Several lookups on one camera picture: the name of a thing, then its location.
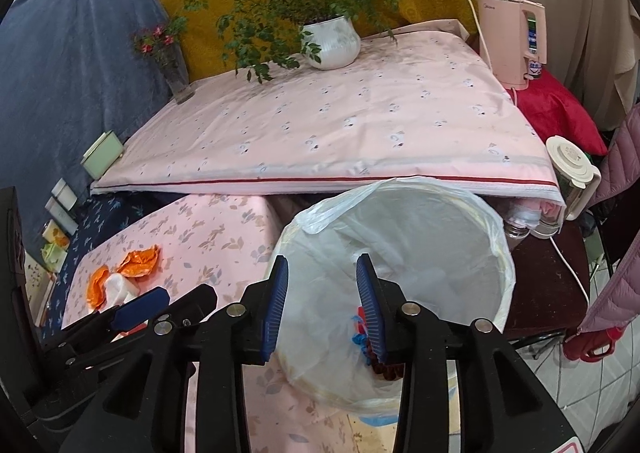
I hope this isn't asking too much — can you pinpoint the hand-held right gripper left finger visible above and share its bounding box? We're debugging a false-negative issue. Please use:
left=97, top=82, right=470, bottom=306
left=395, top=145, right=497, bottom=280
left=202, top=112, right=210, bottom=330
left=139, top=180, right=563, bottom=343
left=60, top=255, right=291, bottom=453

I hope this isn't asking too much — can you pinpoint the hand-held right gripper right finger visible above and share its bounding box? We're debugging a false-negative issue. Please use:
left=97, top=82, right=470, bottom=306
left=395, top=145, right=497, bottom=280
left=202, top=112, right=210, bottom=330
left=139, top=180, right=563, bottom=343
left=356, top=253, right=576, bottom=453

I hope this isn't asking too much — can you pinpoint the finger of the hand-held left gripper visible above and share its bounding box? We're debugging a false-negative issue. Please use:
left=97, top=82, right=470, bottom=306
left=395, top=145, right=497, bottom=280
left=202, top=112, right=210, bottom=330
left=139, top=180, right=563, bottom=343
left=60, top=285, right=172, bottom=350
left=42, top=283, right=219, bottom=375

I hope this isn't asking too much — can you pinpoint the blue wrapper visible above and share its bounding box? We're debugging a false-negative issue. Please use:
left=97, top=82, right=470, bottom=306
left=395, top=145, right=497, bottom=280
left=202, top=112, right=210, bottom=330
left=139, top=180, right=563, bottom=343
left=348, top=305, right=403, bottom=381

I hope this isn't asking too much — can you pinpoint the white tissue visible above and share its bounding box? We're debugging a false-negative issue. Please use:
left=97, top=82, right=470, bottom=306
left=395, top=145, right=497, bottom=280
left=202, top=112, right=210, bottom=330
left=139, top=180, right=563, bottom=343
left=102, top=273, right=140, bottom=306

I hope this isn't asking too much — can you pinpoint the waste bin with white liner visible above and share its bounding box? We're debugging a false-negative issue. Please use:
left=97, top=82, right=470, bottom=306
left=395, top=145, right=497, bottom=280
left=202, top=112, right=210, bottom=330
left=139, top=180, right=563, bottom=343
left=274, top=176, right=517, bottom=426

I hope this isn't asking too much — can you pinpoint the framed white card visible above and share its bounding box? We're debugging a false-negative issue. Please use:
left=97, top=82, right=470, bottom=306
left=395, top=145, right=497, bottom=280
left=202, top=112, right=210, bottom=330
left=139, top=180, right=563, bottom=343
left=22, top=253, right=57, bottom=329

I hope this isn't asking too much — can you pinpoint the small green bag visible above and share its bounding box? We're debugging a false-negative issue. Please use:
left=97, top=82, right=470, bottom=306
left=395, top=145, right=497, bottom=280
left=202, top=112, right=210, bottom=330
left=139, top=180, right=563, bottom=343
left=40, top=243, right=68, bottom=274

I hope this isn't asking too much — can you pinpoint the pink floral tablecloth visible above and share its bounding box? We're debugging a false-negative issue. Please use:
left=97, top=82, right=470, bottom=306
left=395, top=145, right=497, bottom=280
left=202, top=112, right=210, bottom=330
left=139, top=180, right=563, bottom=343
left=60, top=192, right=401, bottom=453

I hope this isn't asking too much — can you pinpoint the tall white bottle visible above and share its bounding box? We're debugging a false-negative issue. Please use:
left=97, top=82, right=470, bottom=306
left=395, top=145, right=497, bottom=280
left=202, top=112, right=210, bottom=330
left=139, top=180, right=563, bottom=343
left=45, top=197, right=78, bottom=234

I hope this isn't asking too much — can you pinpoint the navy floral cloth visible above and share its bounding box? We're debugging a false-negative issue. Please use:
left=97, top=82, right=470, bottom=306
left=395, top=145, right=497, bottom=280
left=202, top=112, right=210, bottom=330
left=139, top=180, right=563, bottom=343
left=40, top=196, right=166, bottom=339

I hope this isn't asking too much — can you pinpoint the short white bottle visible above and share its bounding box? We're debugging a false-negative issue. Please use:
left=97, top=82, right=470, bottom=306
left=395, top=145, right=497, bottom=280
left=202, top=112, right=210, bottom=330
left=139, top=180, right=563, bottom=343
left=51, top=178, right=78, bottom=209

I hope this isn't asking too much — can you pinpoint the green tissue box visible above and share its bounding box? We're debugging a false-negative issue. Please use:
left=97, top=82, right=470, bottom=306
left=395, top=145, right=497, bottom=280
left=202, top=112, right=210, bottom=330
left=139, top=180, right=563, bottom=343
left=81, top=130, right=125, bottom=180

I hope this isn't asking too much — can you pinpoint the dark brown table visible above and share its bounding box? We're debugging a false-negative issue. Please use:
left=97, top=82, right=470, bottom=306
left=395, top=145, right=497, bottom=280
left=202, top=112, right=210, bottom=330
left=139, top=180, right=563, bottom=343
left=500, top=228, right=591, bottom=341

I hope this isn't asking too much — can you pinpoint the pink padded cloth red stripe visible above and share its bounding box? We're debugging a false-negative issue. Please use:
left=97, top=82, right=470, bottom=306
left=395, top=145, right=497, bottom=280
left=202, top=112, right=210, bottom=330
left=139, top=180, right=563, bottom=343
left=90, top=19, right=566, bottom=219

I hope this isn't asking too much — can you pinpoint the pink white bundled cloth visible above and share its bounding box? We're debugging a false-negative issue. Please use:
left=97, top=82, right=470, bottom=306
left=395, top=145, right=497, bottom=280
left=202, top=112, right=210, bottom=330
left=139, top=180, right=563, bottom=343
left=507, top=203, right=556, bottom=234

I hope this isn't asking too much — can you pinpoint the glass vase with red flowers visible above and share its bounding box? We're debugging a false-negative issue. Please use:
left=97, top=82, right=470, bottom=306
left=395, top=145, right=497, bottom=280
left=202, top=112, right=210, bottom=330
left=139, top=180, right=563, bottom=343
left=132, top=23, right=197, bottom=105

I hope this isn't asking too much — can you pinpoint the blue backdrop cloth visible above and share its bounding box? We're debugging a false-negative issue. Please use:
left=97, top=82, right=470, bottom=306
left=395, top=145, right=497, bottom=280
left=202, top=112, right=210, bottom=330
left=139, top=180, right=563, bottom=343
left=0, top=0, right=188, bottom=254

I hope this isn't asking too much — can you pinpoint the purple down jacket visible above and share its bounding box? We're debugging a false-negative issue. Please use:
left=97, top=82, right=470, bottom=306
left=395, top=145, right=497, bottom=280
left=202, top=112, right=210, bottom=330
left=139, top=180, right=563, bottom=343
left=565, top=103, right=640, bottom=349

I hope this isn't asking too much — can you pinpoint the potted green plant white pot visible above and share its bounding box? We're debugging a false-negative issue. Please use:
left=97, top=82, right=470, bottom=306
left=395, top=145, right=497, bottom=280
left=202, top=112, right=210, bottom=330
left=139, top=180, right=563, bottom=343
left=182, top=0, right=436, bottom=84

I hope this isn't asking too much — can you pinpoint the pink water dispenser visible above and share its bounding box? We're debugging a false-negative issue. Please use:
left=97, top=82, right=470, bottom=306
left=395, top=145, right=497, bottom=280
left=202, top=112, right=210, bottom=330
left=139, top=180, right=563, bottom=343
left=476, top=0, right=548, bottom=90

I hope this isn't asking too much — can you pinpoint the beige curtain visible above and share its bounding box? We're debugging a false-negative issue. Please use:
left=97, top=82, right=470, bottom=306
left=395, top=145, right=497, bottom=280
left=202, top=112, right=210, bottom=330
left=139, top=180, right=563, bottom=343
left=477, top=0, right=640, bottom=134

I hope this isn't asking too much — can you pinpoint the white appliance cord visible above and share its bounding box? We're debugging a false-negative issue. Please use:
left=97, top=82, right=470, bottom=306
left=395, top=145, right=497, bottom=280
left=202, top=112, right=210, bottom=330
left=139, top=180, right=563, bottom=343
left=550, top=233, right=591, bottom=304

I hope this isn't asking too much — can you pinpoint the red container with handle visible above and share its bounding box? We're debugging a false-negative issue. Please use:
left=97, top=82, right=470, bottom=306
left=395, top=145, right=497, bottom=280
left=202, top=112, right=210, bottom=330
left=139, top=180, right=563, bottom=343
left=564, top=327, right=626, bottom=362

